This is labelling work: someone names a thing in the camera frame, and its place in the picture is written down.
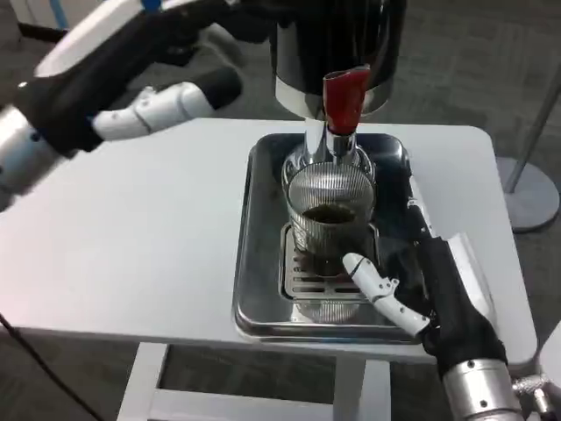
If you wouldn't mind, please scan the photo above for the black cable with metal connector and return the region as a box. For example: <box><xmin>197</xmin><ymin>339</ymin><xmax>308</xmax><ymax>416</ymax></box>
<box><xmin>510</xmin><ymin>372</ymin><xmax>561</xmax><ymax>421</ymax></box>

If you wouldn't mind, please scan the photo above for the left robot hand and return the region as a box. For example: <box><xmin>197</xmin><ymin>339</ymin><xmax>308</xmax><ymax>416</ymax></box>
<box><xmin>17</xmin><ymin>0</ymin><xmax>273</xmax><ymax>159</ymax></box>

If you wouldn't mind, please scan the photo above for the thin black cable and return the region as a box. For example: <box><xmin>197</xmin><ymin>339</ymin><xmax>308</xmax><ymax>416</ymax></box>
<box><xmin>0</xmin><ymin>312</ymin><xmax>105</xmax><ymax>421</ymax></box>

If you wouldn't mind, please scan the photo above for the steel slotted drip tray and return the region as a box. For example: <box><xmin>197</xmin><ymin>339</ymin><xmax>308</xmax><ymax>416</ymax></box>
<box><xmin>279</xmin><ymin>221</ymin><xmax>380</xmax><ymax>303</ymax></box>

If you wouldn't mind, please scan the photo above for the clear ribbed glass cup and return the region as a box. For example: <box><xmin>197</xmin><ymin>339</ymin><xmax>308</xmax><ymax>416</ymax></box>
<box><xmin>284</xmin><ymin>164</ymin><xmax>379</xmax><ymax>282</ymax></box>

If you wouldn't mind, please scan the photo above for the red tap handle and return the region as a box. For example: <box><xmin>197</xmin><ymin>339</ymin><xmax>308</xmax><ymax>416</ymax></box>
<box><xmin>323</xmin><ymin>65</ymin><xmax>372</xmax><ymax>133</ymax></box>

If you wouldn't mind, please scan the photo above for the steel serving tray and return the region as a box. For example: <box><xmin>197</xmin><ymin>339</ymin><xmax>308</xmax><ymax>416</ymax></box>
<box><xmin>231</xmin><ymin>131</ymin><xmax>435</xmax><ymax>347</ymax></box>

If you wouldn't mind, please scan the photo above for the black and chrome drink dispenser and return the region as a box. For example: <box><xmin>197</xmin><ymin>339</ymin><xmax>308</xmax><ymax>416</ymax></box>
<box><xmin>266</xmin><ymin>0</ymin><xmax>407</xmax><ymax>188</ymax></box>

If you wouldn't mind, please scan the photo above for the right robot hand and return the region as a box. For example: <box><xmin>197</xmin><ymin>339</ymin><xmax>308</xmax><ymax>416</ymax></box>
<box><xmin>341</xmin><ymin>175</ymin><xmax>509</xmax><ymax>377</ymax></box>

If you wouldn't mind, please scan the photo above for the white and blue cabinet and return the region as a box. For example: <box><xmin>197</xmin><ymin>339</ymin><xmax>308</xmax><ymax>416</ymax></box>
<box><xmin>17</xmin><ymin>0</ymin><xmax>71</xmax><ymax>45</ymax></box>

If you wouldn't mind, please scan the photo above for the grey pole stand round base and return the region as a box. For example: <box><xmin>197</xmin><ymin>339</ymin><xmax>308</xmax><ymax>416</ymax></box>
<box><xmin>494</xmin><ymin>78</ymin><xmax>561</xmax><ymax>233</ymax></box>

